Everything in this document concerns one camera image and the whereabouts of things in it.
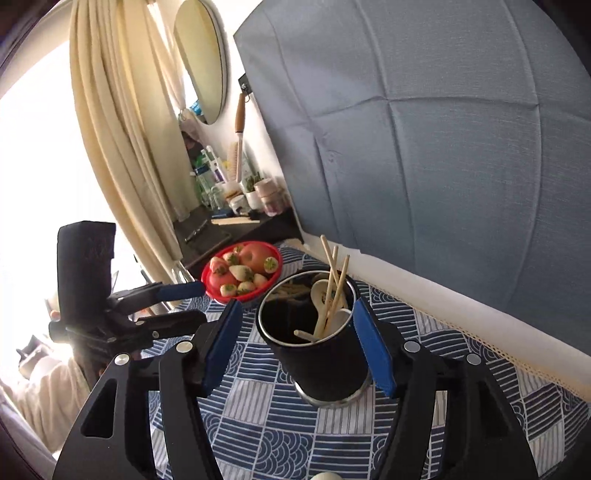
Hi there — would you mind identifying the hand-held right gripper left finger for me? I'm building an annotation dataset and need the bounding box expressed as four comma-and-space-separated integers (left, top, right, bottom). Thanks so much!
53, 300, 245, 480

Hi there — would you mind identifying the green clear bottle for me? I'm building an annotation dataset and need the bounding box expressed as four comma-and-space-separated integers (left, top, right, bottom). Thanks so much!
194, 157, 218, 208

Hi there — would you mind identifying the oval wall mirror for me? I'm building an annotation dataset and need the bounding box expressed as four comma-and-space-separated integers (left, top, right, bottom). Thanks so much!
173, 0, 230, 126

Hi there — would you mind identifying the red plastic bowl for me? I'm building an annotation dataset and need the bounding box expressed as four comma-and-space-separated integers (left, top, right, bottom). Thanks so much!
201, 241, 283, 305

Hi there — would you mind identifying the black utensil cup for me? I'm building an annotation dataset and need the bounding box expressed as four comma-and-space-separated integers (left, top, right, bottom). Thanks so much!
256, 270, 374, 409

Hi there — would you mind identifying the white cosmetic bottle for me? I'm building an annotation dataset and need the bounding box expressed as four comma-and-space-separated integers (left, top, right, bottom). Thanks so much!
205, 145, 228, 183

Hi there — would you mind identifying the dark dresser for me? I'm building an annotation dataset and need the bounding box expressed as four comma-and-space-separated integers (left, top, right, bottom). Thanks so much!
173, 205, 305, 278

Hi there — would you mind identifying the wooden-handled hairbrush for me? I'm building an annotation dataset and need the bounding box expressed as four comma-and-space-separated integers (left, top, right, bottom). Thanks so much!
230, 92, 248, 184

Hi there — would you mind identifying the pile of white strawberries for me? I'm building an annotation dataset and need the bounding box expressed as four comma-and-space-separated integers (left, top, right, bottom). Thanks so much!
210, 247, 280, 297

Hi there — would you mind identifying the cream curtain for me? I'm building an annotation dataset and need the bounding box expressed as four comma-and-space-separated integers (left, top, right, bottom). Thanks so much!
69, 0, 205, 288

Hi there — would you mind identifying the blue patterned blanket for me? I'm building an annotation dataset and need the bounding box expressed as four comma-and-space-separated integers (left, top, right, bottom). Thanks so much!
139, 244, 591, 480

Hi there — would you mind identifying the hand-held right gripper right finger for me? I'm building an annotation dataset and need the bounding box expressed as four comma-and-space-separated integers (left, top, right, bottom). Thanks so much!
353, 298, 539, 480

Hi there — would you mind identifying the small white plant pot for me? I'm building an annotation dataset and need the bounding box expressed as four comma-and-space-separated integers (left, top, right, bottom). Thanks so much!
244, 178, 264, 212

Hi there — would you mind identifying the cream spoon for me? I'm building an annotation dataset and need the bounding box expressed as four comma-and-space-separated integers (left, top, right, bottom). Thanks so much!
323, 308, 354, 337
310, 279, 336, 324

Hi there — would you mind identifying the large red-yellow apple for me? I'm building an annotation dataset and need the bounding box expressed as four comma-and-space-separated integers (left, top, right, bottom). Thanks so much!
240, 244, 274, 271

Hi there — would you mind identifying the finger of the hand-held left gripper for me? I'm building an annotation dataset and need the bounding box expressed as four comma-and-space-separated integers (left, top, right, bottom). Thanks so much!
111, 280, 206, 315
131, 310, 208, 344

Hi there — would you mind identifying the dark hair clip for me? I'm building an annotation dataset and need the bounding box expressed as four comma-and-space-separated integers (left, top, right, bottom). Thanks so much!
185, 220, 209, 244

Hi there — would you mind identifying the blue-grey padded headboard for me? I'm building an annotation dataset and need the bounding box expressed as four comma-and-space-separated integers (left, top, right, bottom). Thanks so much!
233, 0, 591, 324

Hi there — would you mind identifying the white sheet with lace trim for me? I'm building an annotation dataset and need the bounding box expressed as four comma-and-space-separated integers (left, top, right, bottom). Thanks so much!
285, 237, 591, 402

